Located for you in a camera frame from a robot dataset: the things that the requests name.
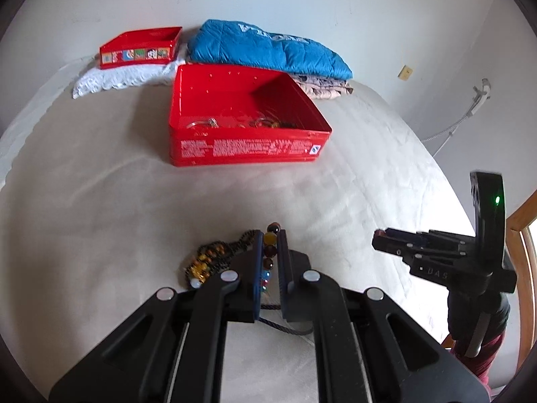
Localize wooden bead bracelet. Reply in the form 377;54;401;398
241;115;299;129

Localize person's red pants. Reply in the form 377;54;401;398
450;331;505;387

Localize black bead necklace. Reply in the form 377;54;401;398
201;230;264;267

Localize light wooden frame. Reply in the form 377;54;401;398
503;192;537;380

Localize red tin box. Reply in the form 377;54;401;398
169;64;333;167

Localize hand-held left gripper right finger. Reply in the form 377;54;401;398
277;229;491;403

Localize red tin lid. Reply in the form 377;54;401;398
99;26;183;70

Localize black cord gold bead lanyard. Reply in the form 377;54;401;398
182;241;314;337

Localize white wall cable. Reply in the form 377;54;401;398
422;78;492;158

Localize blue quilted blanket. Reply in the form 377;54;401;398
187;19;353;80

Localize multicolour bead bracelet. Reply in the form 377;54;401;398
261;221;283;297

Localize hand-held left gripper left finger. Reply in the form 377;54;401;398
48;230;265;403

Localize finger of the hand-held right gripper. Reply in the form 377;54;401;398
373;228;477;281
416;229;477;249

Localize folded floral cloth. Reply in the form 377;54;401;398
291;73;354;101

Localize white lace cloth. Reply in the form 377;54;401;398
72;56;185;100

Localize beige bed sheet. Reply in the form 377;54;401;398
0;56;479;403

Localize thin silver bangle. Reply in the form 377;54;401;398
185;118;219;131

